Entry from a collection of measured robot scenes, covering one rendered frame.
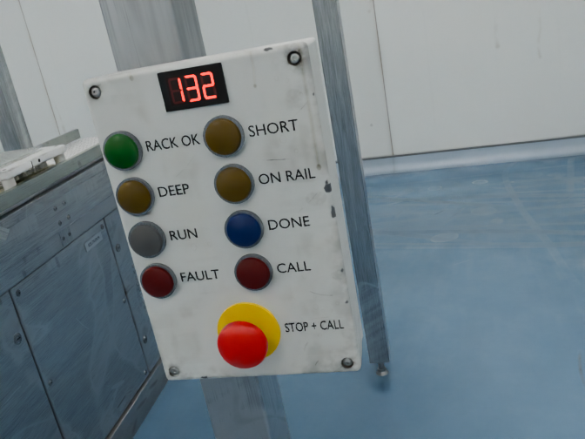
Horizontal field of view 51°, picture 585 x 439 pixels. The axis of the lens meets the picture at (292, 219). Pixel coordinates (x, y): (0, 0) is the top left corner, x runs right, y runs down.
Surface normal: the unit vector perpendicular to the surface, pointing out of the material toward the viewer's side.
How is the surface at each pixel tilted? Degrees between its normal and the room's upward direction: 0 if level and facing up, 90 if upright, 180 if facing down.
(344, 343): 90
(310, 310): 90
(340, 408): 0
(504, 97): 90
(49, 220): 90
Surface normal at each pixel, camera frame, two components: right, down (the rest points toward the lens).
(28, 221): 0.97, -0.11
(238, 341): -0.18, 0.28
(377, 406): -0.18, -0.93
